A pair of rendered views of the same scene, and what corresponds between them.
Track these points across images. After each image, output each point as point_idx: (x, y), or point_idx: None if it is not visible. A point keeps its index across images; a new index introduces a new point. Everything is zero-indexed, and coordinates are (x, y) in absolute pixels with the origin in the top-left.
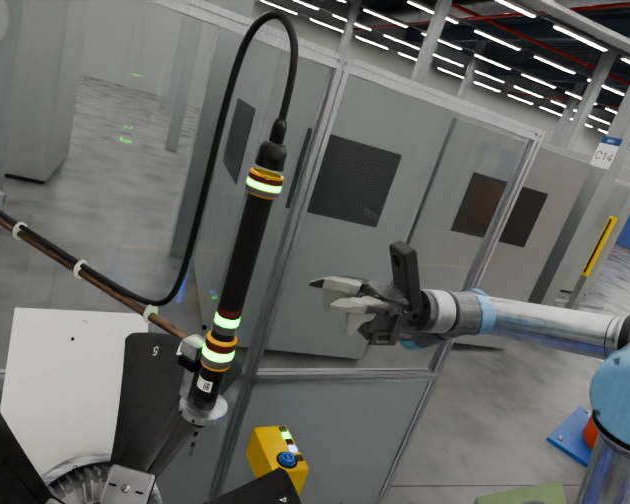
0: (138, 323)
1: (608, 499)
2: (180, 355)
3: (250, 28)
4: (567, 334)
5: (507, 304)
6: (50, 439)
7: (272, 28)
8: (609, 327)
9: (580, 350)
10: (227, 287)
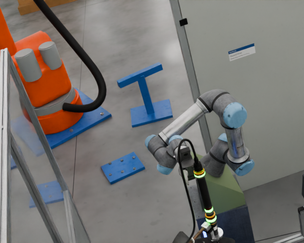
0: None
1: (240, 138)
2: (209, 231)
3: (179, 150)
4: (194, 119)
5: (171, 130)
6: None
7: (6, 154)
8: (200, 108)
9: (199, 119)
10: (209, 201)
